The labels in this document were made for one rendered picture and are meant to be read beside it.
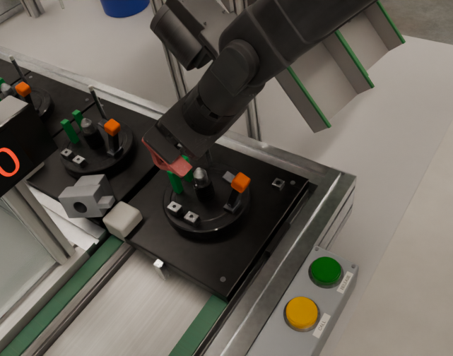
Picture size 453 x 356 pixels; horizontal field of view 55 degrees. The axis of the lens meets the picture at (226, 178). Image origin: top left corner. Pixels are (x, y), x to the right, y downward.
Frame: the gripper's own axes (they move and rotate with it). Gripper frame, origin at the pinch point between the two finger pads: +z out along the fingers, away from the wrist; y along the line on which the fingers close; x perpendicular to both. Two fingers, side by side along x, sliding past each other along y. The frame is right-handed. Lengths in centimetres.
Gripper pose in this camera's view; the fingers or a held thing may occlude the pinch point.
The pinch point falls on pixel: (181, 140)
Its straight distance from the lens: 61.1
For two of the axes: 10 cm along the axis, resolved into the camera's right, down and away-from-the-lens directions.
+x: 7.2, 6.9, 1.0
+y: -5.7, 6.6, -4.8
